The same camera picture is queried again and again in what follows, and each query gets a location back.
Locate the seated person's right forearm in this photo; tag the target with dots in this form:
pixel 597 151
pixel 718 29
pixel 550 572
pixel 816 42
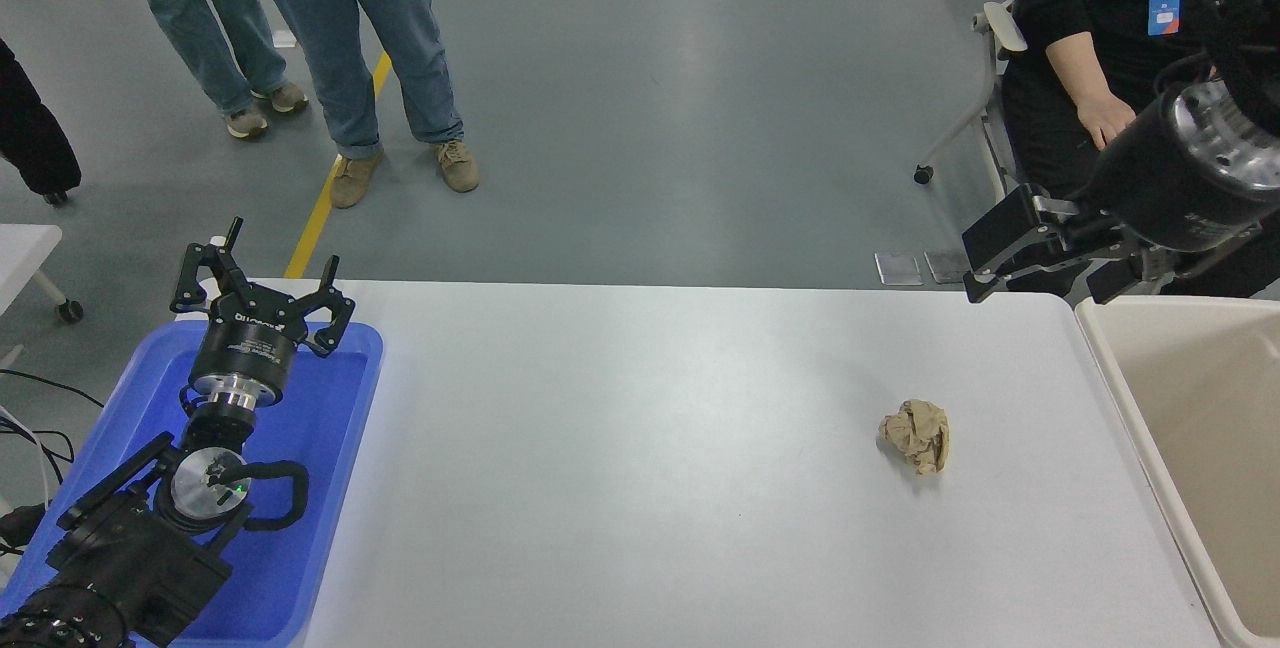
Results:
pixel 1075 63

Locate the blue plastic tray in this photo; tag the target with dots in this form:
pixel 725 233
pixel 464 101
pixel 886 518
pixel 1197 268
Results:
pixel 320 448

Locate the metal floor plate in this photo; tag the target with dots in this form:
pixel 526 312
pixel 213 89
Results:
pixel 898 268
pixel 945 266

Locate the seated person's right hand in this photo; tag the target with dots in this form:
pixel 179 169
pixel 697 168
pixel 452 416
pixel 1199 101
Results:
pixel 1105 116

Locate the large pale plastic bin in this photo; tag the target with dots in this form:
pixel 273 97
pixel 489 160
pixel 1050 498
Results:
pixel 1200 408

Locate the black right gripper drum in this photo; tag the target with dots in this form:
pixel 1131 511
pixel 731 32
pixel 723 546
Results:
pixel 1160 183

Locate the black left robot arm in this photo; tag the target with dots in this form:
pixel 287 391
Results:
pixel 120 548

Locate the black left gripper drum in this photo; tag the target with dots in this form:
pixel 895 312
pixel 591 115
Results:
pixel 245 348

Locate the white side table with casters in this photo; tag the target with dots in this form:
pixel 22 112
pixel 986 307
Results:
pixel 25 253

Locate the white wheeled chair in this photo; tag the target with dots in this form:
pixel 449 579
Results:
pixel 1000 33

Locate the small white floor object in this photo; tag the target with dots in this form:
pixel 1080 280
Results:
pixel 285 38

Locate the tan paper ball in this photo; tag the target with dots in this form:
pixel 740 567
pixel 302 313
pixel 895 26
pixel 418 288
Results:
pixel 915 436

